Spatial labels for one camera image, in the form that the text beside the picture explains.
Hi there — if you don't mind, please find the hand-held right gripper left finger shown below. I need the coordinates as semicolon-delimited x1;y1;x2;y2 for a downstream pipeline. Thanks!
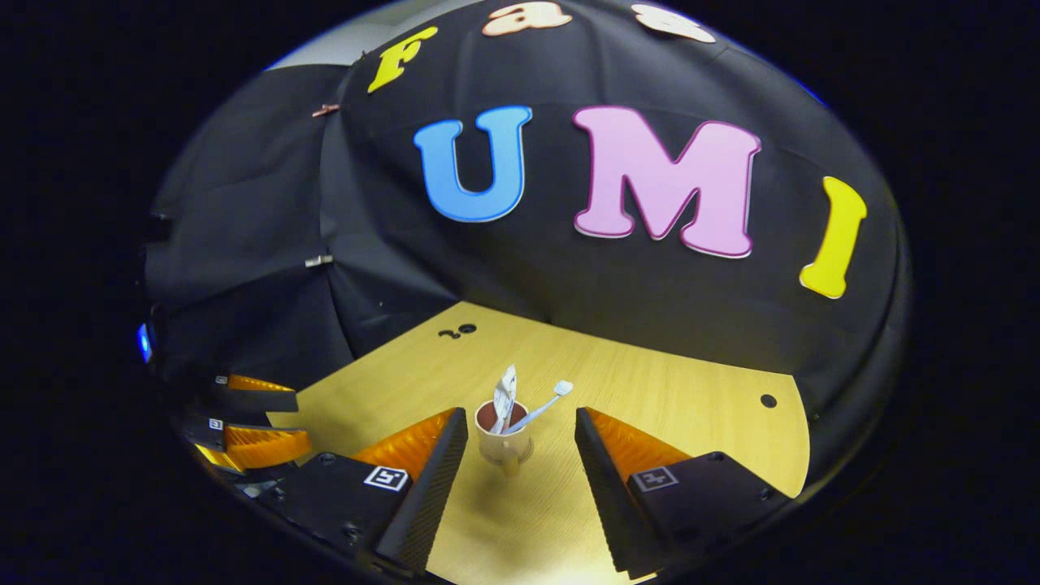
260;408;470;574

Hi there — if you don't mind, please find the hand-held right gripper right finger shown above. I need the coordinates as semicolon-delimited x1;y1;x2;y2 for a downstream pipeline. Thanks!
574;408;793;579

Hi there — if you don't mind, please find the beige cup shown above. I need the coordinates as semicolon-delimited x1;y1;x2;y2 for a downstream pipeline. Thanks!
475;400;535;478

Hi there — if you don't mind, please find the light blue toothbrush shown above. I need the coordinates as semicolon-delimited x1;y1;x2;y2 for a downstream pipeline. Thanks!
504;380;574;434

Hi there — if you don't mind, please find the white toothpaste tube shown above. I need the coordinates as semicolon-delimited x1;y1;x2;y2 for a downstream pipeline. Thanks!
490;365;518;436

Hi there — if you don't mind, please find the wooden desktop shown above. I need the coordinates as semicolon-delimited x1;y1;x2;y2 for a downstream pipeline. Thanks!
266;301;812;585

